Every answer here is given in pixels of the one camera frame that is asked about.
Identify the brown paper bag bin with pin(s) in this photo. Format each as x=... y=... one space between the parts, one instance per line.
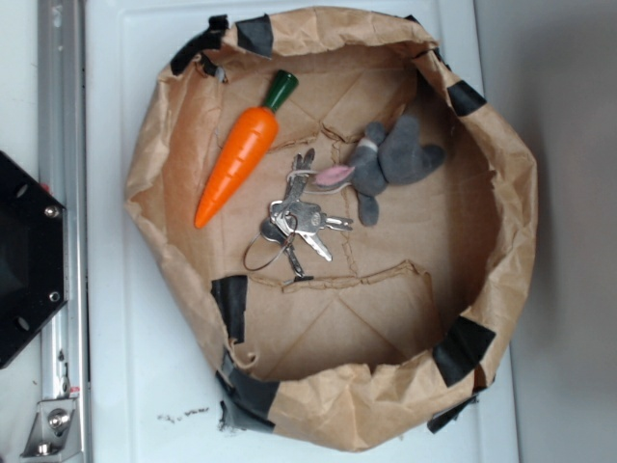
x=412 y=316

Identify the orange toy carrot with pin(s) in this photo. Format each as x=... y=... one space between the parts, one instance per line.
x=251 y=136

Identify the silver key bunch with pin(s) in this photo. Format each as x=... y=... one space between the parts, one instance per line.
x=292 y=218

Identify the aluminium rail frame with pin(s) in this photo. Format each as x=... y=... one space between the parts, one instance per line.
x=64 y=341

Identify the metal corner bracket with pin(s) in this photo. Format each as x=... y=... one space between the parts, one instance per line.
x=55 y=433

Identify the grey plush bunny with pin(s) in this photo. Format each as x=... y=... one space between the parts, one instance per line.
x=380 y=159

